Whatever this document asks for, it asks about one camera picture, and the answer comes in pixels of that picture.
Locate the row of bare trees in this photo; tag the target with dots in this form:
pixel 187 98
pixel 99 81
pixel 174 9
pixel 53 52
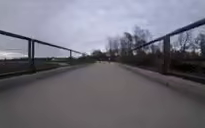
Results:
pixel 126 43

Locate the grey concrete path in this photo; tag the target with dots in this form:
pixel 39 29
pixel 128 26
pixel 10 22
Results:
pixel 100 100

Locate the grass field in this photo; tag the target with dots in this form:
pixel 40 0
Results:
pixel 56 62

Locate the dark metal railing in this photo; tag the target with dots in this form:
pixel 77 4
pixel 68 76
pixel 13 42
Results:
pixel 30 56
pixel 166 53

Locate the concrete kerb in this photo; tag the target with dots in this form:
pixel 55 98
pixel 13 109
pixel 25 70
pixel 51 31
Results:
pixel 176 83
pixel 23 77

